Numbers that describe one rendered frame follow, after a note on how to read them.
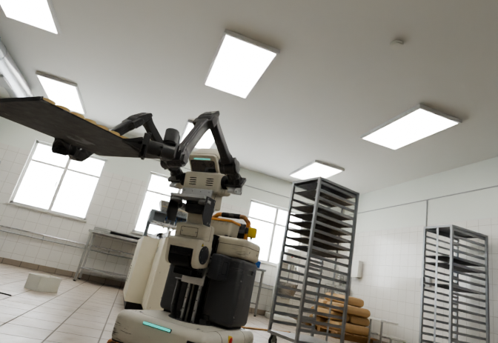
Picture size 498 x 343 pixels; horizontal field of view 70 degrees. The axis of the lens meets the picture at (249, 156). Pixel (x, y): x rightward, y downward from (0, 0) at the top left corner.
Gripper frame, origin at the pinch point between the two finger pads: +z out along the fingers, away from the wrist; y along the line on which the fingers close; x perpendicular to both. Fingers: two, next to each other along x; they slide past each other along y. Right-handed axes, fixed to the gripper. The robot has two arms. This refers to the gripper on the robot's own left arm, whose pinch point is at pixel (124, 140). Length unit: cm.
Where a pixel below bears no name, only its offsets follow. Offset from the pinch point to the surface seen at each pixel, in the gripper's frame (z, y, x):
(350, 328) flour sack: -424, 117, 418
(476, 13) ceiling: -235, -191, 38
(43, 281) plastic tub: 53, 101, 339
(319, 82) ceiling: -189, -185, 209
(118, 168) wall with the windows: 18, -96, 638
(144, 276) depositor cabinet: -53, 77, 316
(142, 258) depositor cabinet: -46, 56, 318
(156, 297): -62, 88, 246
